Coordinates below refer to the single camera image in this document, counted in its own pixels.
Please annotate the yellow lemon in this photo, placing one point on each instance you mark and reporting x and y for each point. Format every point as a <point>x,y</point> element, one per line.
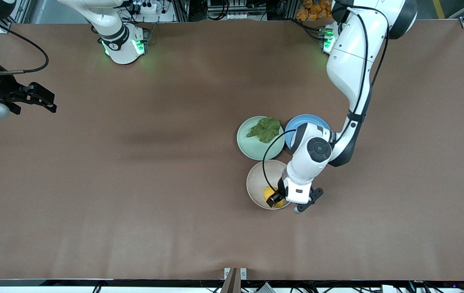
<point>268,193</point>

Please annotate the green lettuce leaf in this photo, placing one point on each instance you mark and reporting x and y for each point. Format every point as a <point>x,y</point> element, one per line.
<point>266,129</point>

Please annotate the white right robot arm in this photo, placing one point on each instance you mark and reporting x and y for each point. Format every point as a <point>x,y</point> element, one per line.
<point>118,40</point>

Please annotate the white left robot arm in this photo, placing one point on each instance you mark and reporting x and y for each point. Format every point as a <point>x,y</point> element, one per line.
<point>350,61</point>

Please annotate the beige plate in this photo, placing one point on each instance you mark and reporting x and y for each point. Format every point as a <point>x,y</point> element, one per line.
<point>256,183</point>

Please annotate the light green plate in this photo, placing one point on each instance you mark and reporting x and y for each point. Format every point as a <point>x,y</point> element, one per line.
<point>256,150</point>

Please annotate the blue plate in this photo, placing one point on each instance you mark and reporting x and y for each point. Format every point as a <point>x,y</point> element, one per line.
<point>311,121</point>

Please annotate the grey power adapter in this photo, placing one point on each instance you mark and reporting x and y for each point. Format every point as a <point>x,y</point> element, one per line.
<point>263,288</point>

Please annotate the white power strip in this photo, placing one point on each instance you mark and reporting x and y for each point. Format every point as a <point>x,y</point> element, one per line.
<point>146,7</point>

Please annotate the orange snack packets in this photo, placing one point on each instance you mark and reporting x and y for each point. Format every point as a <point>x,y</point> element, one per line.
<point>309,10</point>

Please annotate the small metal table bracket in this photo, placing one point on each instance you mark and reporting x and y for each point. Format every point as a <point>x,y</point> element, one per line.
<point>243,272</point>

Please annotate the aluminium frame profiles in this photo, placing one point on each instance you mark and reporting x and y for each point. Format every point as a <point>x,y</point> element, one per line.
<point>22,12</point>

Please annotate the brown camera stand post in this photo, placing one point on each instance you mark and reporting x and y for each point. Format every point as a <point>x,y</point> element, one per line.
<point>232,285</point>

